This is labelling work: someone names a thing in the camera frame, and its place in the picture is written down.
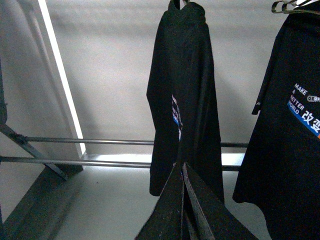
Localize metal rack rail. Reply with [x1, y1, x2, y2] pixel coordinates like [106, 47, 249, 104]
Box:
[17, 136, 249, 148]
[0, 155, 241, 172]

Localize grey metal clothes hanger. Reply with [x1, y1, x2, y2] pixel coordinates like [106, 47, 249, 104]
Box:
[271, 0, 320, 16]

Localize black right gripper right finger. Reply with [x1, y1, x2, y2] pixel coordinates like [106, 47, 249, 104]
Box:
[182, 163, 257, 240]

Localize lower metal rack rail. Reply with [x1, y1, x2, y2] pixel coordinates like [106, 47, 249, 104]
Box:
[0, 155, 241, 172]

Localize dark object at left edge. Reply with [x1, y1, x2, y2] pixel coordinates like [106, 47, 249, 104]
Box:
[0, 70, 8, 125]

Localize white ceiling light strip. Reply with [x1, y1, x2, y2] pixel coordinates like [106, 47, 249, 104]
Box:
[37, 0, 245, 167]

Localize upper metal rack rail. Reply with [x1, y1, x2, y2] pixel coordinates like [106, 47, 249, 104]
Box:
[17, 136, 249, 148]

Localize black printed t-shirt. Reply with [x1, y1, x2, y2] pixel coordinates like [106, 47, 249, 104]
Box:
[232, 1, 320, 240]

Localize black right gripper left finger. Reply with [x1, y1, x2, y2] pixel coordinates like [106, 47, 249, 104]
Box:
[135, 166, 185, 240]

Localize grey rack side bracket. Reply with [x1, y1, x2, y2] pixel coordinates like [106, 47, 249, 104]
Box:
[0, 123, 68, 180]

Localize black t-shirt with print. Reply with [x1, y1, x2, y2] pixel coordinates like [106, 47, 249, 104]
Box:
[146, 0, 224, 201]

